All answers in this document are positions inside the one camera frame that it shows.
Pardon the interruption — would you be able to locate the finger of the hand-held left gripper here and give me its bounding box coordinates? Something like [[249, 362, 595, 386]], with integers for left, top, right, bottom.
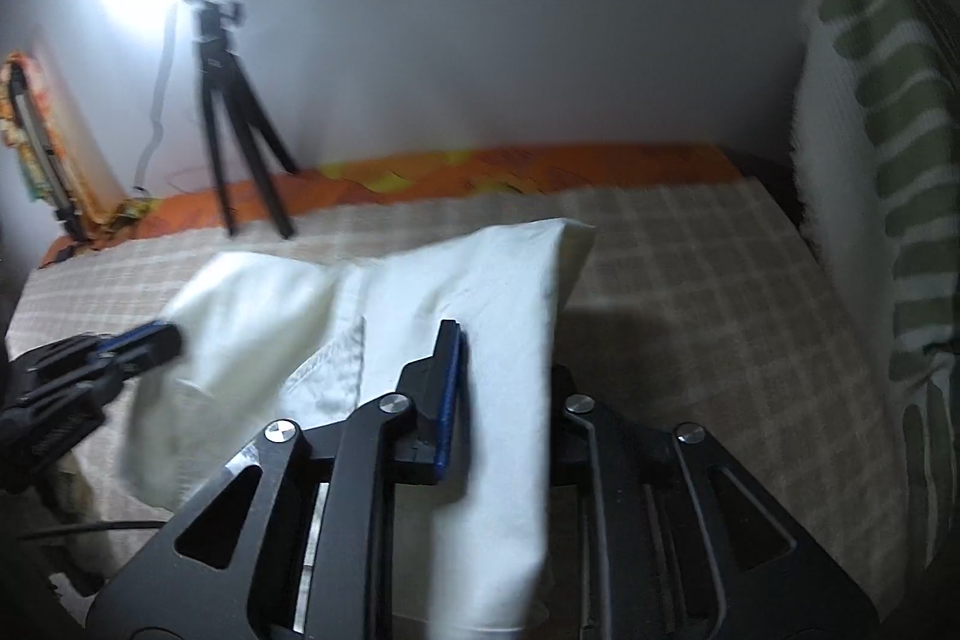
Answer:
[[91, 321, 186, 380]]

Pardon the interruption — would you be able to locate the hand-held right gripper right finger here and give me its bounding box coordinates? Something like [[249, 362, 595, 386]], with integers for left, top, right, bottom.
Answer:
[[550, 364, 880, 640]]

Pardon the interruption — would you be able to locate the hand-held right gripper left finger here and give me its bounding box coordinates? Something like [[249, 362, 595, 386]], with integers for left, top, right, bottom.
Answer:
[[86, 319, 470, 640]]

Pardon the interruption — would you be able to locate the white shirt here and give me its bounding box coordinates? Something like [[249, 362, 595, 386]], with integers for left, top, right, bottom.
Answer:
[[120, 218, 599, 637]]

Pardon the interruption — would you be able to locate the beige plaid blanket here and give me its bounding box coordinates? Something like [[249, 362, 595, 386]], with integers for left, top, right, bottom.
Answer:
[[7, 175, 931, 618]]

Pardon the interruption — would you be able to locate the orange bedsheet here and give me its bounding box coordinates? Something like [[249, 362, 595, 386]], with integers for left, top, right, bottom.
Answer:
[[37, 141, 740, 270]]

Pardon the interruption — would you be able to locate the black tripod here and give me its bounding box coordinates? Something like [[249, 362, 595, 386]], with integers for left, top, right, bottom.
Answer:
[[189, 0, 301, 241]]

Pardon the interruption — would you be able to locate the green striped white cloth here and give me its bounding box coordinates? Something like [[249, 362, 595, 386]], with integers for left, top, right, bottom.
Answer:
[[793, 0, 960, 570]]

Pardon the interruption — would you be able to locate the black braided cable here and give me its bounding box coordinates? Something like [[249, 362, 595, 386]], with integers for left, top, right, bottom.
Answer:
[[15, 518, 167, 542]]

